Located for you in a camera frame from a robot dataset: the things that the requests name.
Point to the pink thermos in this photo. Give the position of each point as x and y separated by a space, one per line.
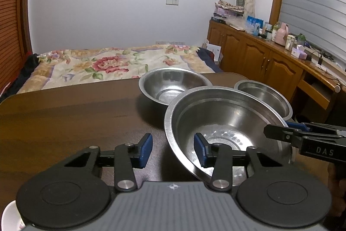
282 34

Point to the large stainless steel bowl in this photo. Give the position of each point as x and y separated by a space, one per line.
229 117

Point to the small stainless steel bowl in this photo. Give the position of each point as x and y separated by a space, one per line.
265 95

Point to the white round knob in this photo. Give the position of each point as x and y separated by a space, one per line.
338 88

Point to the green-capped bottle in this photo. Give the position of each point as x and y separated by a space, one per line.
275 30

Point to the purple packet pile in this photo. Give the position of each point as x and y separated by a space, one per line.
227 13

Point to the black box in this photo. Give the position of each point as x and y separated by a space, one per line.
217 20

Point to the black and red garment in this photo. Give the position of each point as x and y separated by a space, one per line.
19 74

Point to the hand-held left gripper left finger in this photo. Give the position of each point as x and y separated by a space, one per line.
146 151

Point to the wooden louvered wardrobe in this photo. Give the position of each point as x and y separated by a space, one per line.
10 17

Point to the white jar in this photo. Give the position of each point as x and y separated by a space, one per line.
290 43

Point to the pale purple tissue box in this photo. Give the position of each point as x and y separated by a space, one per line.
298 52

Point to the wooden cabinet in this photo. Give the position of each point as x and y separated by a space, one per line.
256 57

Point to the blue box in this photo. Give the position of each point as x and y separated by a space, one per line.
254 24

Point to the black charger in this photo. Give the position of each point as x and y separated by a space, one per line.
321 60

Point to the group of small bottles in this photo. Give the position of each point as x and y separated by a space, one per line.
263 30

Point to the open wooden drawer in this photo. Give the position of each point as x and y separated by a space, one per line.
313 93

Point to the patterned cloth bundle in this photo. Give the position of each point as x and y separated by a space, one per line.
228 5

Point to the white paper bag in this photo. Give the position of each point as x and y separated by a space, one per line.
215 51

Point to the floral blanket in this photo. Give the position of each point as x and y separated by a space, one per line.
108 66

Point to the white floral rectangular plate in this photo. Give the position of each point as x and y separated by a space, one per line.
10 216

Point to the medium stainless steel bowl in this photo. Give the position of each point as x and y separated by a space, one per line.
167 82

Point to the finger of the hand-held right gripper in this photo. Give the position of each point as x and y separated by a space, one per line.
297 126
281 133

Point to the white wall switch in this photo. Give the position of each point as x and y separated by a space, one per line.
172 1

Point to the small grey fan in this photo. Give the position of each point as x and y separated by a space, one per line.
240 0

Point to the white wall socket strip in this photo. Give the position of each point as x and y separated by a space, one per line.
170 43

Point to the clear plastic bag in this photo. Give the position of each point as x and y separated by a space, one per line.
236 24

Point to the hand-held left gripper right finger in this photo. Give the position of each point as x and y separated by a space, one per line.
200 151

